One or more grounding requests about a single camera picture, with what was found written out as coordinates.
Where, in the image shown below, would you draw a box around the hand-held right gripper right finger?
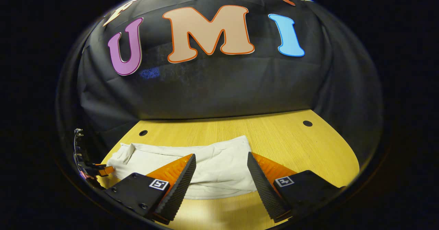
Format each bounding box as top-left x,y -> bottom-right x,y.
247,152 -> 344,222

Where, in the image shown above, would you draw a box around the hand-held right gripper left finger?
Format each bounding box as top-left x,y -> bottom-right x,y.
105,153 -> 197,225

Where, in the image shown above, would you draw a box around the white jeans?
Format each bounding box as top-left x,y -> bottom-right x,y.
106,136 -> 258,200

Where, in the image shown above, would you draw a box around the black backdrop cloth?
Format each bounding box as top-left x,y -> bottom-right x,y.
57,0 -> 383,162

